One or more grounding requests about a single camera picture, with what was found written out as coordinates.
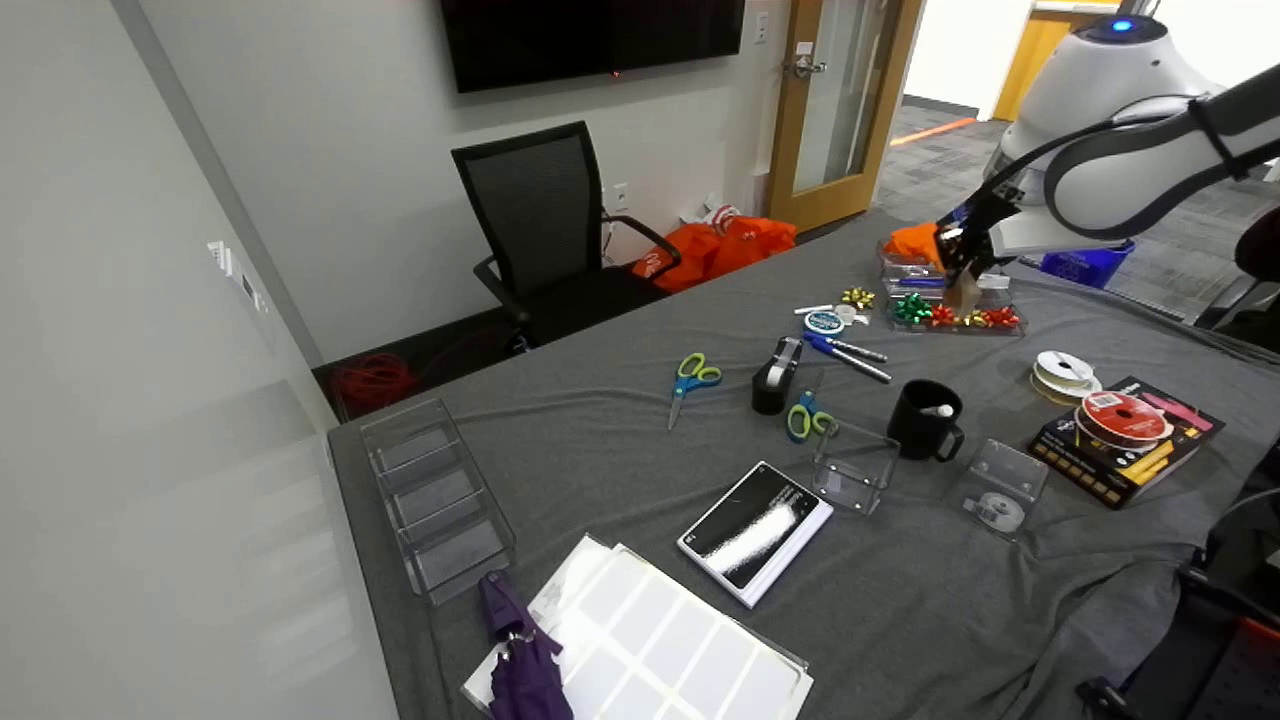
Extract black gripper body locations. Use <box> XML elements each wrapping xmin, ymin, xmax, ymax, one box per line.
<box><xmin>936</xmin><ymin>192</ymin><xmax>1014</xmax><ymax>271</ymax></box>

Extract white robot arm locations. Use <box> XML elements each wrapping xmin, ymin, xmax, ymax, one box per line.
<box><xmin>936</xmin><ymin>16</ymin><xmax>1280</xmax><ymax>281</ymax></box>

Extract green blue scissors far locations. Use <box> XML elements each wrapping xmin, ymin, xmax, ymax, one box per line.
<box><xmin>669</xmin><ymin>353</ymin><xmax>725</xmax><ymax>417</ymax></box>

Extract green blue scissors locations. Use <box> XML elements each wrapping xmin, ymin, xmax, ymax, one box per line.
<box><xmin>669</xmin><ymin>353</ymin><xmax>725</xmax><ymax>417</ymax></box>
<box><xmin>784</xmin><ymin>393</ymin><xmax>837</xmax><ymax>444</ymax></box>

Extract orange cloth on table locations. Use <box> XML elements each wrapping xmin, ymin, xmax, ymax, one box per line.
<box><xmin>883</xmin><ymin>224</ymin><xmax>939</xmax><ymax>269</ymax></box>

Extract clear tray of gift bows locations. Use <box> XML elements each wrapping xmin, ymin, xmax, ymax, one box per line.
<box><xmin>890</xmin><ymin>296</ymin><xmax>1023</xmax><ymax>335</ymax></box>

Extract cream ribbon spool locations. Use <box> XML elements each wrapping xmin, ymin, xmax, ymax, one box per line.
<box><xmin>1026</xmin><ymin>347</ymin><xmax>1101</xmax><ymax>401</ymax></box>

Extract blue white ribbon spool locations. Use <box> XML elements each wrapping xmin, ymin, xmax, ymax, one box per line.
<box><xmin>796</xmin><ymin>305</ymin><xmax>869</xmax><ymax>335</ymax></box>

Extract black mug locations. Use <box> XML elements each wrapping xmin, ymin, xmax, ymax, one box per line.
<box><xmin>889</xmin><ymin>380</ymin><xmax>965</xmax><ymax>462</ymax></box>

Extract wooden door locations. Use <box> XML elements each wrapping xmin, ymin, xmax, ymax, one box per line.
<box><xmin>764</xmin><ymin>0</ymin><xmax>922</xmax><ymax>232</ymax></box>

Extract orange ribbon spool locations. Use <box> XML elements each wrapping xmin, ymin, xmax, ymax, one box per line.
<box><xmin>1076</xmin><ymin>393</ymin><xmax>1173</xmax><ymax>444</ymax></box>

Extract green blue scissors near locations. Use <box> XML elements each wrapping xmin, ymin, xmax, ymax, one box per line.
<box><xmin>784</xmin><ymin>393</ymin><xmax>837</xmax><ymax>444</ymax></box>

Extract black tape dispenser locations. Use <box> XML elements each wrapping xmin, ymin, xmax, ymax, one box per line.
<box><xmin>752</xmin><ymin>335</ymin><xmax>805</xmax><ymax>417</ymax></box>

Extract clear box with tape roll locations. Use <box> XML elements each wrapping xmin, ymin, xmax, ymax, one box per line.
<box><xmin>960</xmin><ymin>439</ymin><xmax>1047</xmax><ymax>537</ymax></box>

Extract orange fabric on floor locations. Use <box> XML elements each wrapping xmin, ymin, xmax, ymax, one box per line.
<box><xmin>626</xmin><ymin>218</ymin><xmax>796</xmax><ymax>292</ymax></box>

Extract black craft package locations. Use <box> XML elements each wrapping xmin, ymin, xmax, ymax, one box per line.
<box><xmin>1026</xmin><ymin>380</ymin><xmax>1221</xmax><ymax>508</ymax></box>

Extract black ink pad box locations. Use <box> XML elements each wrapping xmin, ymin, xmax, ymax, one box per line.
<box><xmin>675</xmin><ymin>462</ymin><xmax>830</xmax><ymax>609</ymax></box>

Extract black mesh office chair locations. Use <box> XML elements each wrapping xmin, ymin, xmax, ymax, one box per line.
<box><xmin>452</xmin><ymin>122</ymin><xmax>684</xmax><ymax>347</ymax></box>

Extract white label sheets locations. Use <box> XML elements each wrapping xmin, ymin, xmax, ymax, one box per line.
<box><xmin>465</xmin><ymin>537</ymin><xmax>811</xmax><ymax>720</ymax></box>

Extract clear organizer tray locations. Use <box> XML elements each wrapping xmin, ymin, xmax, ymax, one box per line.
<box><xmin>359</xmin><ymin>401</ymin><xmax>506</xmax><ymax>604</ymax></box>

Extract purple gloves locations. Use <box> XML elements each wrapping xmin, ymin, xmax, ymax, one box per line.
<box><xmin>481</xmin><ymin>574</ymin><xmax>570</xmax><ymax>720</ymax></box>

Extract blue handled scissors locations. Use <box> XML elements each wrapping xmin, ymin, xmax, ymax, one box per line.
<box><xmin>805</xmin><ymin>332</ymin><xmax>890</xmax><ymax>385</ymax></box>

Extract wall mounted television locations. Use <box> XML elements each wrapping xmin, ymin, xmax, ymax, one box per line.
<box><xmin>441</xmin><ymin>0</ymin><xmax>743</xmax><ymax>93</ymax></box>

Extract red cable coil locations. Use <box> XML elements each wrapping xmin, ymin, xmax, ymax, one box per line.
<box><xmin>327</xmin><ymin>353</ymin><xmax>422</xmax><ymax>420</ymax></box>

